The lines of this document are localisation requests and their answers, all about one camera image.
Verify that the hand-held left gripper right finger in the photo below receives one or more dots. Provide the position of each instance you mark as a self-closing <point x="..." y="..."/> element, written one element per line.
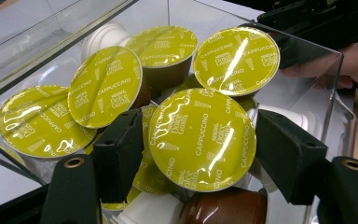
<point x="289" y="155"/>

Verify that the clear plastic box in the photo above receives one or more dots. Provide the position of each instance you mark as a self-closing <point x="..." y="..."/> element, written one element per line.
<point x="18" y="40"/>

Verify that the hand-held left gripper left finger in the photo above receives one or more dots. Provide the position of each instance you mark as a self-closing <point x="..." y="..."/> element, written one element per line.
<point x="118" y="155"/>

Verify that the pile of coffee capsules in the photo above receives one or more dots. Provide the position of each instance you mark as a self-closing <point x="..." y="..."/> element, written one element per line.
<point x="105" y="84"/>

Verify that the yellow cappuccino capsule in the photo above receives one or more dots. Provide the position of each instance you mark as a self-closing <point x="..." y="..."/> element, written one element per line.
<point x="202" y="140"/>

